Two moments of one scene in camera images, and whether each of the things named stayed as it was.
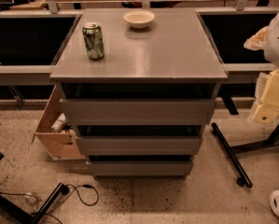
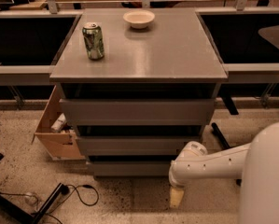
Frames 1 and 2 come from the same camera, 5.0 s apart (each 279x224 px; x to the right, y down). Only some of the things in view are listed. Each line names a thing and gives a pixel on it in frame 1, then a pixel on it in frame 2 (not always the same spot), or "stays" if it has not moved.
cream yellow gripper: [278, 42] → [176, 180]
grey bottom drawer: [142, 168] stays
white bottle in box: [59, 123] stays
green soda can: [94, 40] stays
